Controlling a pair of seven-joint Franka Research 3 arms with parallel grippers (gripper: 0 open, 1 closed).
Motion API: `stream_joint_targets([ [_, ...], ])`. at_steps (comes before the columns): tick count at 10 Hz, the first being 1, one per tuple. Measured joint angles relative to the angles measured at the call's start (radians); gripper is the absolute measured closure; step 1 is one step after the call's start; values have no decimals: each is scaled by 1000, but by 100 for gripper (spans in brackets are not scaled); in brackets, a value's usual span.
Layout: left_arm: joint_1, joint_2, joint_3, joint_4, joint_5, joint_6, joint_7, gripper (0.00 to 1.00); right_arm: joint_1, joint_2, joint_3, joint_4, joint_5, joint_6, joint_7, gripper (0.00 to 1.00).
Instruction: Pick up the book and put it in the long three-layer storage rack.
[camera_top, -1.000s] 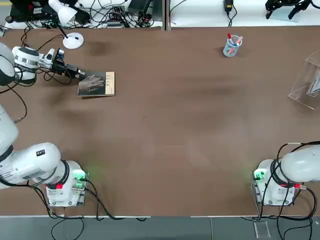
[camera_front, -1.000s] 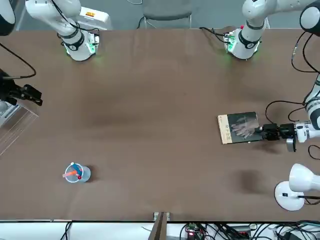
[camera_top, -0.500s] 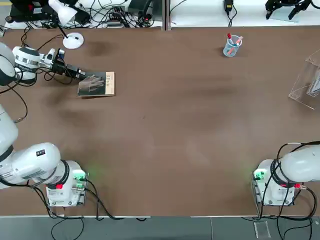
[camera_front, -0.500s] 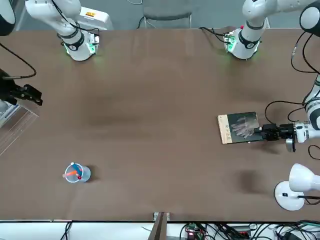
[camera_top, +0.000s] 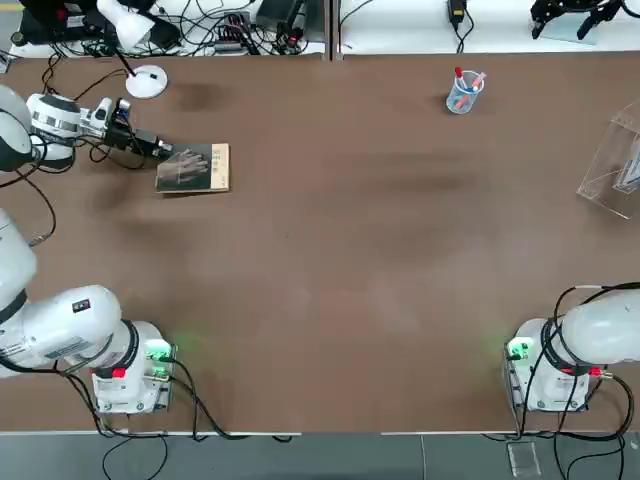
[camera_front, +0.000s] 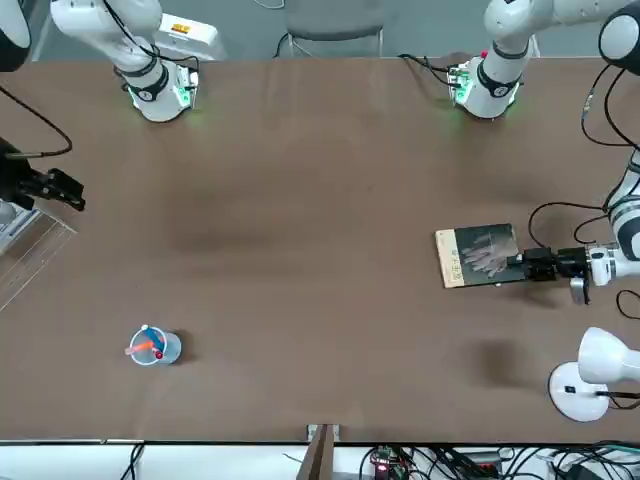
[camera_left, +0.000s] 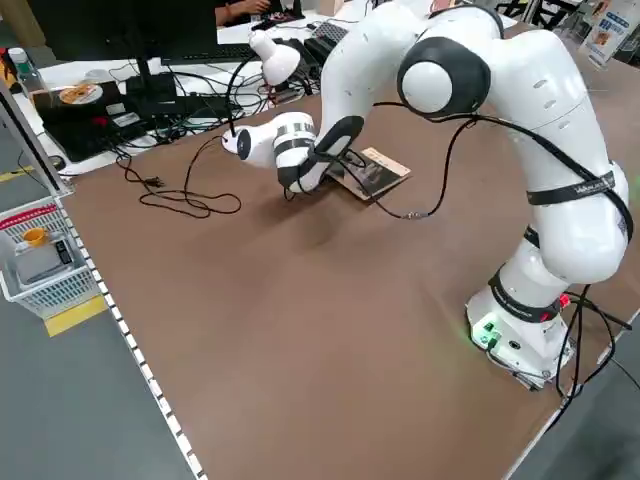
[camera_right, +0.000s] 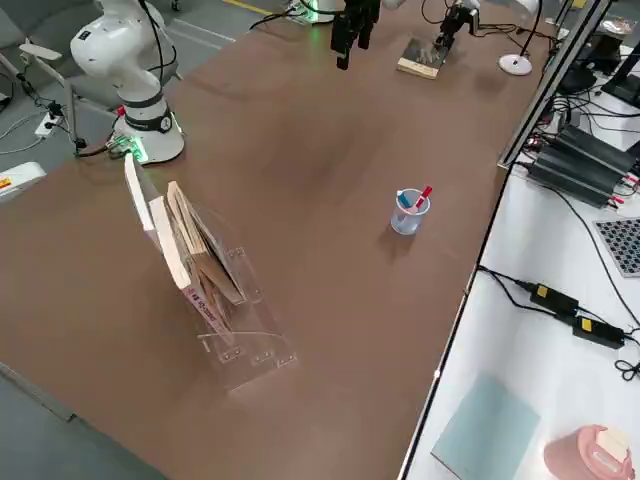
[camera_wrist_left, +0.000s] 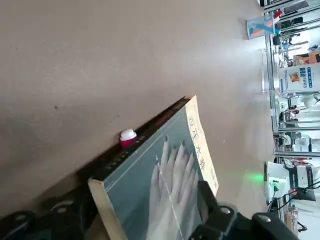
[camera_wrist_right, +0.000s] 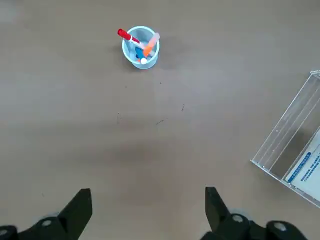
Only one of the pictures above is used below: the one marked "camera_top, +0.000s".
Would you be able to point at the pale blue glass tile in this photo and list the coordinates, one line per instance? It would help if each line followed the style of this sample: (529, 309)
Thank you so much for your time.
(565, 32)

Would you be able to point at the black power adapter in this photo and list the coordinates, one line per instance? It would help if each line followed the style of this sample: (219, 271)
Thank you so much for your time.
(456, 10)

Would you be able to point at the red marker pen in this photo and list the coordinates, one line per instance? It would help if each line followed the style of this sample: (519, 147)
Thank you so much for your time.
(458, 74)

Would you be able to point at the clear acrylic storage rack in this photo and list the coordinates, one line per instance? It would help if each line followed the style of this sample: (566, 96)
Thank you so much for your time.
(600, 165)

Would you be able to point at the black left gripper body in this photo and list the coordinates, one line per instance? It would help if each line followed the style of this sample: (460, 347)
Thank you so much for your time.
(120, 137)

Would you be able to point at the black equipment case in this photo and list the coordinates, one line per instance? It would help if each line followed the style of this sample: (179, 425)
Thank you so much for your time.
(50, 20)

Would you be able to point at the black usb hub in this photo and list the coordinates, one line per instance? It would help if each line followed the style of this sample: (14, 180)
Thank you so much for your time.
(230, 35)

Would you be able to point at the small black computer box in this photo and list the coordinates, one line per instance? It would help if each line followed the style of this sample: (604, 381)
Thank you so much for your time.
(165, 32)

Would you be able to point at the clear plastic pen cup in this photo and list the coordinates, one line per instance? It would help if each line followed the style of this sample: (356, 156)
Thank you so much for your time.
(457, 102)

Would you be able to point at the white desk lamp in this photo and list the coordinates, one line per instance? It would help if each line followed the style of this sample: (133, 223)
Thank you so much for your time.
(145, 82)

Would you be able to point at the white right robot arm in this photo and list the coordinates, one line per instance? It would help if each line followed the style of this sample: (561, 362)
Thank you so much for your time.
(600, 330)

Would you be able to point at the metal floor socket cover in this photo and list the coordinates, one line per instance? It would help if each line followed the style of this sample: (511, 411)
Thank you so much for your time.
(524, 459)

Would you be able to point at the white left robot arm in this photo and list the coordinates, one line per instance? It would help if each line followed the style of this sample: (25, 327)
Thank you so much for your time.
(60, 320)

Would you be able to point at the dark book with hand cover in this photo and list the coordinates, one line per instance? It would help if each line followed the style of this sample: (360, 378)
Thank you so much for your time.
(200, 170)

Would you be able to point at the small board with red display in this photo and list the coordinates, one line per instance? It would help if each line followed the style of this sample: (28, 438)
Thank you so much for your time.
(290, 40)

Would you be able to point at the black tape roll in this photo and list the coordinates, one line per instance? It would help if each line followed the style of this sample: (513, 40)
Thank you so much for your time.
(15, 40)

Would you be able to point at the aluminium divider post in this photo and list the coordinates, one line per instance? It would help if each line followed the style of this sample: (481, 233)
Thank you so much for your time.
(332, 30)

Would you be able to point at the blue marker pen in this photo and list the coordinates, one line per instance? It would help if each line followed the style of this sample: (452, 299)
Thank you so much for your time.
(471, 88)

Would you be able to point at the spare black robot gripper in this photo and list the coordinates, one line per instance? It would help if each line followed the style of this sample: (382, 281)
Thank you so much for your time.
(542, 12)

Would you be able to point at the orange marker pen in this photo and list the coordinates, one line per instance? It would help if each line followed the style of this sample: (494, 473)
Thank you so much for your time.
(465, 101)

